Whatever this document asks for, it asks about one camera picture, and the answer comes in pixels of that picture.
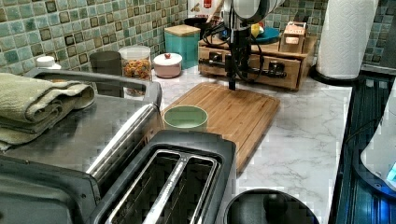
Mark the bamboo cutting board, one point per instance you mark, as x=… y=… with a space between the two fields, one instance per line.
x=240 y=116

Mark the stainless toaster oven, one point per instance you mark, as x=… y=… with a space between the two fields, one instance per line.
x=61 y=176

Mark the black round lid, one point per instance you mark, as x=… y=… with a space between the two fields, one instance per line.
x=267 y=206

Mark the pink pot white lid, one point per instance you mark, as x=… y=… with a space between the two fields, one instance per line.
x=167 y=65

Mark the teal plate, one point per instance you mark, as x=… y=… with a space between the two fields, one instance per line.
x=267 y=35

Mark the black bowl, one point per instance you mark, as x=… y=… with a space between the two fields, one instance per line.
x=200 y=23

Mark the clear cereal jar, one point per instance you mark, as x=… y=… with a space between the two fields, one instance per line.
x=136 y=62

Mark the black paper towel base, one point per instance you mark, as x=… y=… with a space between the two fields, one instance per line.
x=317 y=76

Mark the folded green towel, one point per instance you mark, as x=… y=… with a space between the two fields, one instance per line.
x=30 y=106

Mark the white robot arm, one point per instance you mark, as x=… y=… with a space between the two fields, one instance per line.
x=238 y=16

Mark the dark grey cup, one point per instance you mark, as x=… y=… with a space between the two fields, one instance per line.
x=107 y=62

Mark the green ceramic bowl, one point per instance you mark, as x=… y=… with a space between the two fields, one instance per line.
x=185 y=118

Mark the small wooden box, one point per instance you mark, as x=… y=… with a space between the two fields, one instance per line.
x=292 y=39

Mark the teal canister wooden lid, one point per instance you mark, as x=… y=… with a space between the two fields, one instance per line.
x=183 y=40

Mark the wooden drawer front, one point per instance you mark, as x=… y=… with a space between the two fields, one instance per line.
x=296 y=69

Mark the yellow fruit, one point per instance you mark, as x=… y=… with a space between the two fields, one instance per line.
x=255 y=29

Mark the black slot toaster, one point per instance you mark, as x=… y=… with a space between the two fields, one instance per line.
x=177 y=178

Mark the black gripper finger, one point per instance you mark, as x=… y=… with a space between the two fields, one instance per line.
x=232 y=81

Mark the white bottle cap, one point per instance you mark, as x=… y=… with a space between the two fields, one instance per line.
x=47 y=62

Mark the black drawer handle bar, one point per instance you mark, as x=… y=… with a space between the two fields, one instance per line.
x=275 y=69

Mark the cereal box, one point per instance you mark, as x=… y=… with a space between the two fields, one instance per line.
x=203 y=8

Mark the white paper towel roll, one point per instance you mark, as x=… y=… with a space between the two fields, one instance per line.
x=344 y=37

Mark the wooden drawer cabinet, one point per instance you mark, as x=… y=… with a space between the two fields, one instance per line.
x=273 y=48

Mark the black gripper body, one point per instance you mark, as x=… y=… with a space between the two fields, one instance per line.
x=239 y=46

